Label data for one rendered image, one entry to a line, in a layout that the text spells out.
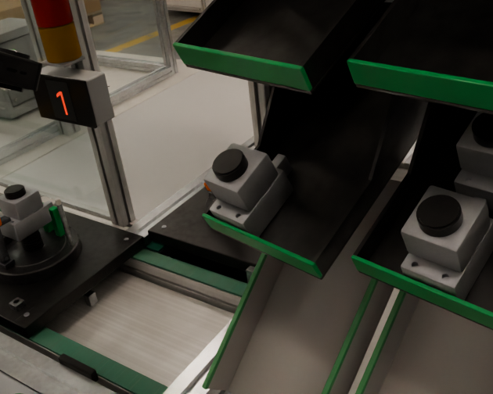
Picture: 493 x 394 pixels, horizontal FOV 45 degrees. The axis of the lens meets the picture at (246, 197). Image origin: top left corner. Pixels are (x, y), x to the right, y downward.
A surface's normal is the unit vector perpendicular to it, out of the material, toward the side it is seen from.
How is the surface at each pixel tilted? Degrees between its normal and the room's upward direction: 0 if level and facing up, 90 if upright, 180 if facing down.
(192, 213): 0
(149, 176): 0
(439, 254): 115
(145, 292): 0
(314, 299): 45
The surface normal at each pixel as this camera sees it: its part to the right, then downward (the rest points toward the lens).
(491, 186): -0.39, -0.59
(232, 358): 0.72, 0.29
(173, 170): -0.11, -0.86
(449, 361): -0.56, -0.30
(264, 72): -0.58, 0.75
